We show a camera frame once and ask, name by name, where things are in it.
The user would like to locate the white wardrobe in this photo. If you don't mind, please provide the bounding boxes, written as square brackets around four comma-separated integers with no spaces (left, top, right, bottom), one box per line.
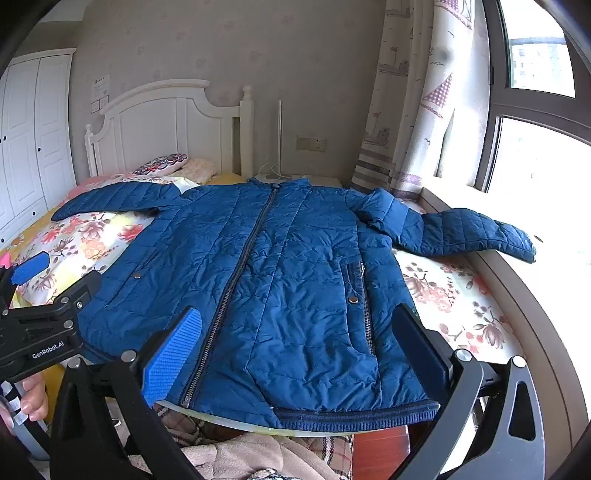
[0,48,77,245]

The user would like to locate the white cable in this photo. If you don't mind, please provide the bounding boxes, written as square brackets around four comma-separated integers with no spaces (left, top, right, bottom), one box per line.
[256,161,288,181]

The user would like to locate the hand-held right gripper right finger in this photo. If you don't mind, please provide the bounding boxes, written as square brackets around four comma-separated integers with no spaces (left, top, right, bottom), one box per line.
[392,302,552,480]

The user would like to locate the beige pillow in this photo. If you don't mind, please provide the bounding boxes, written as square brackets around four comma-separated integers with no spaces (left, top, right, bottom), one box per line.
[178,158,218,184]

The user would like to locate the white nightstand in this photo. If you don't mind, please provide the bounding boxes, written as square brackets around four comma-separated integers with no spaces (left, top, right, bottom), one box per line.
[252,173,343,188]

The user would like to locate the blue quilted jacket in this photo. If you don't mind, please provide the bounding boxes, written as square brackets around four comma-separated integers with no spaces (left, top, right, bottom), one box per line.
[51,178,537,437]

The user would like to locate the beige window sill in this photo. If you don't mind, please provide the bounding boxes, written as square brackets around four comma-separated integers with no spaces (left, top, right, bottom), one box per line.
[418,185,591,444]

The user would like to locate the floral quilt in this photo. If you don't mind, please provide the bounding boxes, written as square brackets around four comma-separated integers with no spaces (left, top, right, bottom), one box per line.
[0,173,525,365]

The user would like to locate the red-brown bed footboard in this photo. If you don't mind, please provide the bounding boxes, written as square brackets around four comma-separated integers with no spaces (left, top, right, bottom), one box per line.
[353,425,413,480]

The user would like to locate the white bed headboard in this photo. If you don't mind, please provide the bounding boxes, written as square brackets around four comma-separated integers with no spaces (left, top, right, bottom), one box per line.
[84,79,256,178]

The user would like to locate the dark window frame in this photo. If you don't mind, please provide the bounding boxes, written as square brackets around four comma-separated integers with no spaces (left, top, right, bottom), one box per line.
[480,0,591,195]

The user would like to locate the plaid blanket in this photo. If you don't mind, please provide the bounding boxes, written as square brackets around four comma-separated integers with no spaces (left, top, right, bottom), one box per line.
[152,406,357,480]

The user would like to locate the printed curtain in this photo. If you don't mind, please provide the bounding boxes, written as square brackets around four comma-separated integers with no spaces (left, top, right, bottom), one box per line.
[351,0,490,202]

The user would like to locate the person's left hand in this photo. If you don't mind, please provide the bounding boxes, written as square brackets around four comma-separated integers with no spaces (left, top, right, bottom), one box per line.
[0,371,49,423]

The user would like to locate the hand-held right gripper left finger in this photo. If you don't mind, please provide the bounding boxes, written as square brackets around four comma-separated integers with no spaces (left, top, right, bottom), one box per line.
[48,305,205,480]

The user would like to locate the pink fleece blanket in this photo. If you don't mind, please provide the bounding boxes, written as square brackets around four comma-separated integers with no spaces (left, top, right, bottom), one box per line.
[175,434,334,480]

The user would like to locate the patterned pillow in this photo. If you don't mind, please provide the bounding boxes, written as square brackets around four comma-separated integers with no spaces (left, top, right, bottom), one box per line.
[134,153,189,176]

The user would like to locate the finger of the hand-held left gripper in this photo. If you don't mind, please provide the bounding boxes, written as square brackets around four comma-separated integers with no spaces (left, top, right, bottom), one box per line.
[46,270,105,324]
[0,251,49,317]

